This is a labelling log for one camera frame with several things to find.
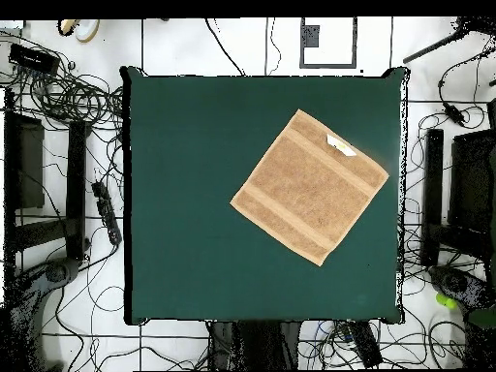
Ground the grey square floor frame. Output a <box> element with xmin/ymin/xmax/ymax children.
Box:
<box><xmin>298</xmin><ymin>16</ymin><xmax>358</xmax><ymax>70</ymax></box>

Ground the small bright green object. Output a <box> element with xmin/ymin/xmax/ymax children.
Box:
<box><xmin>435</xmin><ymin>293</ymin><xmax>458</xmax><ymax>310</ymax></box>

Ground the dark green table cloth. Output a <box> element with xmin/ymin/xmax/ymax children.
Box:
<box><xmin>120</xmin><ymin>66</ymin><xmax>411</xmax><ymax>326</ymax></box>

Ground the person's white shoe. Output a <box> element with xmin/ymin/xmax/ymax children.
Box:
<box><xmin>74</xmin><ymin>18</ymin><xmax>101</xmax><ymax>44</ymax></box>
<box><xmin>56</xmin><ymin>18</ymin><xmax>81</xmax><ymax>38</ymax></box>

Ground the black network switch box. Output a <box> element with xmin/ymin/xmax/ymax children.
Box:
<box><xmin>8</xmin><ymin>43</ymin><xmax>61</xmax><ymax>76</ymax></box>

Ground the tan terry towel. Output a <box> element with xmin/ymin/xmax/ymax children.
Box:
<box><xmin>229</xmin><ymin>108</ymin><xmax>390</xmax><ymax>267</ymax></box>

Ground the black power strip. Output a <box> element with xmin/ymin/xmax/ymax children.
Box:
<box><xmin>91</xmin><ymin>180</ymin><xmax>123</xmax><ymax>246</ymax></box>

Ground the dark grey stand base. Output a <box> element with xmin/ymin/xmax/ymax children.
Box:
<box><xmin>7</xmin><ymin>257</ymin><xmax>82</xmax><ymax>371</ymax></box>
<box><xmin>427</xmin><ymin>264</ymin><xmax>495</xmax><ymax>311</ymax></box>

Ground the black cable tangle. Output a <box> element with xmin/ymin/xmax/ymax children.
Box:
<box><xmin>402</xmin><ymin>104</ymin><xmax>489</xmax><ymax>202</ymax></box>
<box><xmin>0</xmin><ymin>30</ymin><xmax>125</xmax><ymax>135</ymax></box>

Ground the black metal stand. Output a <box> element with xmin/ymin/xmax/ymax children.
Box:
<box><xmin>419</xmin><ymin>127</ymin><xmax>496</xmax><ymax>268</ymax></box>
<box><xmin>3</xmin><ymin>87</ymin><xmax>92</xmax><ymax>264</ymax></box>

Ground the black tripod pole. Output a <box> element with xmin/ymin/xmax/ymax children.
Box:
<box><xmin>402</xmin><ymin>16</ymin><xmax>496</xmax><ymax>65</ymax></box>

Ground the black power adapter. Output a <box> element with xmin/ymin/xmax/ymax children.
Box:
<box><xmin>443</xmin><ymin>102</ymin><xmax>466</xmax><ymax>127</ymax></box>

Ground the thin black floor cable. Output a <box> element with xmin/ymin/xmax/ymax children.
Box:
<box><xmin>263</xmin><ymin>16</ymin><xmax>283</xmax><ymax>77</ymax></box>

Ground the black rectangular floor box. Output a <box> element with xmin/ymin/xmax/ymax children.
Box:
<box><xmin>348</xmin><ymin>321</ymin><xmax>383</xmax><ymax>367</ymax></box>

